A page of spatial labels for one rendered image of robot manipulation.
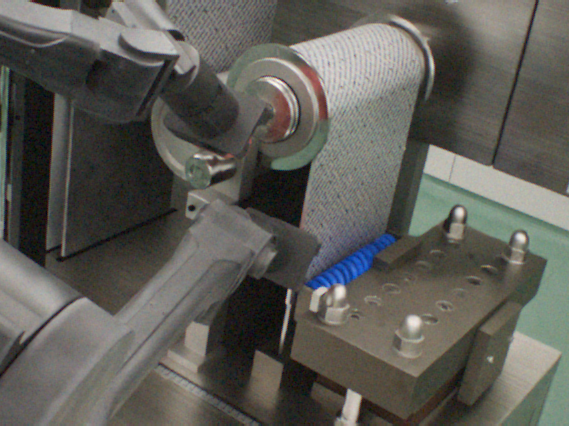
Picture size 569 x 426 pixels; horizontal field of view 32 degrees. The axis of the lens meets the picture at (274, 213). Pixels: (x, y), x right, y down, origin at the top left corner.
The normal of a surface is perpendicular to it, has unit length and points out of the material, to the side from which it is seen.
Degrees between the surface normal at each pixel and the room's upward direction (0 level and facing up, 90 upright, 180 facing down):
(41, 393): 40
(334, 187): 90
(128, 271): 0
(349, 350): 90
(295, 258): 60
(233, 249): 20
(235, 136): 51
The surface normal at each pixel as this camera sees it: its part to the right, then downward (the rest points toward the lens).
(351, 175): 0.81, 0.37
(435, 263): 0.15, -0.88
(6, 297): 0.46, -0.73
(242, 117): -0.32, -0.32
